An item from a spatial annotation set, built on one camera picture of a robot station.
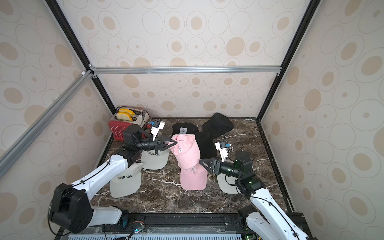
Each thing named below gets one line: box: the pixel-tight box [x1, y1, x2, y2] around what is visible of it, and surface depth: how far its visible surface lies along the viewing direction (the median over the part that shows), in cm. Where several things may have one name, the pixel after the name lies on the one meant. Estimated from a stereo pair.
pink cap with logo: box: [169, 133, 201, 170], surface depth 71 cm
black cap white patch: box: [171, 123, 199, 138], surface depth 108 cm
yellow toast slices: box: [116, 108, 136, 122], surface depth 97 cm
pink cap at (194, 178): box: [178, 162, 208, 191], surface depth 87 cm
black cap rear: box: [201, 112, 234, 138], surface depth 116 cm
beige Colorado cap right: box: [217, 173, 242, 194], surface depth 65 cm
